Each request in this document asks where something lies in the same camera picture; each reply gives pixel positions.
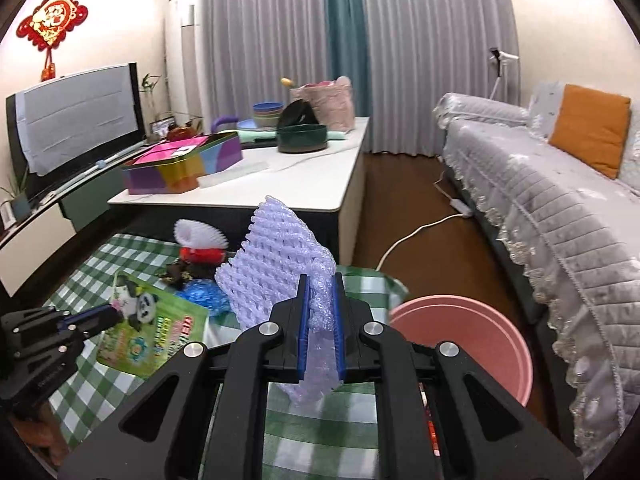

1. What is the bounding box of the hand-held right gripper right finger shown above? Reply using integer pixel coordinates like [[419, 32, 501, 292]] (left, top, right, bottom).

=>
[[332, 272, 586, 480]]

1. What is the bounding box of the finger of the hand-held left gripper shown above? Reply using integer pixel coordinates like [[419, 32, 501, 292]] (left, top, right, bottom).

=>
[[59, 306, 121, 325], [70, 316, 125, 346]]

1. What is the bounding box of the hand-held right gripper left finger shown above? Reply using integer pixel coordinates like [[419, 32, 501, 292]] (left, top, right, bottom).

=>
[[57, 274, 311, 480]]

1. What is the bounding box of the green panda print pouch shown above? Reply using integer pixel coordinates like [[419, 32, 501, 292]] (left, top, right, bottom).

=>
[[95, 271, 210, 380]]

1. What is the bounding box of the purple foam fruit net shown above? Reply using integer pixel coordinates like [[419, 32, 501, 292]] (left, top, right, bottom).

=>
[[215, 195, 346, 408]]

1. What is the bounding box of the blue crinkled plastic wrapper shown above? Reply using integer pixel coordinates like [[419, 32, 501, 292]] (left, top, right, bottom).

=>
[[182, 277, 232, 318]]

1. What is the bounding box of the pink trash bin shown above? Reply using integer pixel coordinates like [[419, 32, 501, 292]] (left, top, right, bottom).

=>
[[387, 296, 533, 408]]

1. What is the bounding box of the red plastic bag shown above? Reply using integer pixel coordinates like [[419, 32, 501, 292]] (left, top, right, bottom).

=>
[[421, 385, 442, 458]]

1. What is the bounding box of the person's left hand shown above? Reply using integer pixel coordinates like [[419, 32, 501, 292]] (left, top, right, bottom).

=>
[[10, 402, 68, 461]]

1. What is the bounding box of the dark floral packet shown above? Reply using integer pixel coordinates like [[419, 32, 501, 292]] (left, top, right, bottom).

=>
[[157, 260, 201, 291]]

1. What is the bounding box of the television stand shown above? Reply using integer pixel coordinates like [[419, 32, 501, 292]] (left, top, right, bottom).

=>
[[0, 140, 166, 301]]

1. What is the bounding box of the green checkered tablecloth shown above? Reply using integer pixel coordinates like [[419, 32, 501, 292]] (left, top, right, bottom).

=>
[[42, 232, 411, 480]]

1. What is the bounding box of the small red wrapper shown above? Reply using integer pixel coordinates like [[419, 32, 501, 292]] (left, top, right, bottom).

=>
[[179, 246, 228, 266]]

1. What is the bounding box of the small plant blue pot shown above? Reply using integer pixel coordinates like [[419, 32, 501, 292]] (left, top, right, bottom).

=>
[[0, 167, 31, 221]]

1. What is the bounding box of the white foam fruit net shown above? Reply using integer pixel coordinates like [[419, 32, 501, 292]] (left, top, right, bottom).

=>
[[173, 218, 230, 252]]

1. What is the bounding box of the white top coffee table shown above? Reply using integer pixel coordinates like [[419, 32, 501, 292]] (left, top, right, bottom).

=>
[[107, 116, 371, 266]]

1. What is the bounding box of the white rod blue grip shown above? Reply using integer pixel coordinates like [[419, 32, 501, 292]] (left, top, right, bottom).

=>
[[30, 147, 148, 196]]

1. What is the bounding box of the colorful tin box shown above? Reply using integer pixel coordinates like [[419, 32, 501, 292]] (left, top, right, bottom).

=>
[[120, 131, 245, 195]]

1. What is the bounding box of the green round tin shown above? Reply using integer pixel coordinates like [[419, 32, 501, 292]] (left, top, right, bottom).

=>
[[276, 124, 328, 154]]

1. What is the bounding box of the mint green tray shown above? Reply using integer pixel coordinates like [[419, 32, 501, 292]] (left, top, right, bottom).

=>
[[235, 127, 351, 145]]

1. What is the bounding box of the brown teapot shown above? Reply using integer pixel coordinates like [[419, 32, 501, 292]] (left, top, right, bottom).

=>
[[166, 119, 203, 142]]

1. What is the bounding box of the covered television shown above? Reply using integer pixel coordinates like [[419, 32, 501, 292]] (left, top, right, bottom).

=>
[[6, 62, 147, 196]]

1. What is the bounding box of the black bag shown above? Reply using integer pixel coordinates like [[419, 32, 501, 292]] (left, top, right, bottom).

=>
[[277, 99, 321, 128]]

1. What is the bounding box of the stack of coloured bowls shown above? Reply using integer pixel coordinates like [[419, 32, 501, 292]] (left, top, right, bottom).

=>
[[251, 101, 286, 128]]

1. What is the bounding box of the bamboo plant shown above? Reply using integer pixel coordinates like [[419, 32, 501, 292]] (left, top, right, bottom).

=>
[[140, 72, 168, 143]]

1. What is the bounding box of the pink lace basket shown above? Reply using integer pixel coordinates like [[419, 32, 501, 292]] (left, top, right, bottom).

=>
[[290, 76, 356, 133]]

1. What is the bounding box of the grey quilted sofa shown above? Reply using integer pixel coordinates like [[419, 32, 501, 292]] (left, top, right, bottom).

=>
[[432, 80, 640, 466]]

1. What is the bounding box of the white standing air conditioner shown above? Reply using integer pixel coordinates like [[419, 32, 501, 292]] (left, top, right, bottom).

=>
[[164, 0, 203, 131]]

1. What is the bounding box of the teal curtain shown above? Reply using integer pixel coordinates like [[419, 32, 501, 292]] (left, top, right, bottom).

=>
[[325, 0, 371, 118]]

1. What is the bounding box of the grey curtain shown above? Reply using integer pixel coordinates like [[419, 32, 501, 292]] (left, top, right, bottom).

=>
[[192, 0, 331, 121], [356, 0, 521, 156]]

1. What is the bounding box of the orange cushion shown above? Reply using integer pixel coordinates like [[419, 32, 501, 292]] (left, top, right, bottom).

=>
[[547, 84, 632, 180]]

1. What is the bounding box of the white power cable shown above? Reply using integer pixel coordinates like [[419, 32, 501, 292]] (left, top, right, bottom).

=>
[[375, 212, 458, 271]]

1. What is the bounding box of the red knot wall ornament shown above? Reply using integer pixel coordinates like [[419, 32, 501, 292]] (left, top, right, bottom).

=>
[[16, 0, 90, 83]]

